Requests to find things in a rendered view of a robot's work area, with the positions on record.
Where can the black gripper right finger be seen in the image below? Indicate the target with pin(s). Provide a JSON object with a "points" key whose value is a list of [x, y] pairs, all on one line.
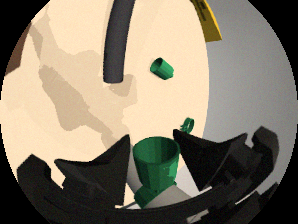
{"points": [[204, 158]]}

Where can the green cylinder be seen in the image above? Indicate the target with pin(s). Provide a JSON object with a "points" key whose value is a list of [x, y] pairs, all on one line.
{"points": [[162, 68]]}

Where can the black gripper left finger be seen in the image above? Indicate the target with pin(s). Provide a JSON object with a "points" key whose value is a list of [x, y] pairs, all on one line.
{"points": [[107, 171]]}

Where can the dark grey cylindrical pole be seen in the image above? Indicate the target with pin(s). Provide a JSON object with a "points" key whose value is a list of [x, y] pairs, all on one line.
{"points": [[115, 42]]}

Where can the green cup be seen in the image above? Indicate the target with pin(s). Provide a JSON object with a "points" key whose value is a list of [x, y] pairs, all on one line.
{"points": [[156, 161]]}

